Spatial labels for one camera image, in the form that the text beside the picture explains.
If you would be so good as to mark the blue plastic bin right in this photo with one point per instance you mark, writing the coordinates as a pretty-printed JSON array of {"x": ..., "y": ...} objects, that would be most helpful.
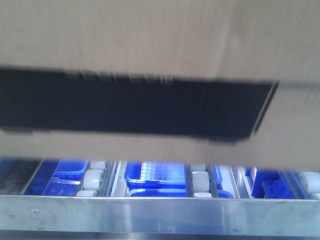
[{"x": 268, "y": 184}]

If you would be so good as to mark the blue plastic bin centre lower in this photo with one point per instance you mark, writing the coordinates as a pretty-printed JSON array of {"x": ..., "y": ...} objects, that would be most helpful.
[{"x": 157, "y": 193}]

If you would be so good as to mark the white roller track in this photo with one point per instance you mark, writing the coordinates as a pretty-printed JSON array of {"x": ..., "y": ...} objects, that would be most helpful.
[
  {"x": 200, "y": 181},
  {"x": 92, "y": 179}
]

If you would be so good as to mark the white roller track centre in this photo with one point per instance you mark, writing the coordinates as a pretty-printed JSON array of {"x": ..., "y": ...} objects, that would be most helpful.
[{"x": 200, "y": 181}]

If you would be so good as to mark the blue bin edge right-centre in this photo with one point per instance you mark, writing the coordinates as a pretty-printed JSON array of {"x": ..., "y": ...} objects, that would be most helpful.
[{"x": 218, "y": 180}]

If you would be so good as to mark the white roller track left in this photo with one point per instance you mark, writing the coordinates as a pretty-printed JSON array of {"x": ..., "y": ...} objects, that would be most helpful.
[{"x": 92, "y": 179}]

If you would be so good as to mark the blue plastic bin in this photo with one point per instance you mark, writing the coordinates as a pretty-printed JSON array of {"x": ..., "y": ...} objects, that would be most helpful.
[
  {"x": 155, "y": 175},
  {"x": 157, "y": 193},
  {"x": 268, "y": 184},
  {"x": 59, "y": 178}
]

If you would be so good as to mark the metal shelf front rail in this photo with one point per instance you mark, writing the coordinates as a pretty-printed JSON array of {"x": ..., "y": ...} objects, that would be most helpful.
[{"x": 186, "y": 215}]

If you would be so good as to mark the brown cardboard box black print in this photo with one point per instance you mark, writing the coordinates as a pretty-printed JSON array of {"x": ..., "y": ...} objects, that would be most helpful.
[{"x": 230, "y": 82}]

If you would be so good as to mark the blue plastic bin centre upper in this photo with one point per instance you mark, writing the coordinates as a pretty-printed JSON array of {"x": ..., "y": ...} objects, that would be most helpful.
[{"x": 155, "y": 175}]

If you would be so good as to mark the blue plastic bin left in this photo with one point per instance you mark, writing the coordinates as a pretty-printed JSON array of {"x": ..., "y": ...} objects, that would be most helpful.
[{"x": 59, "y": 178}]

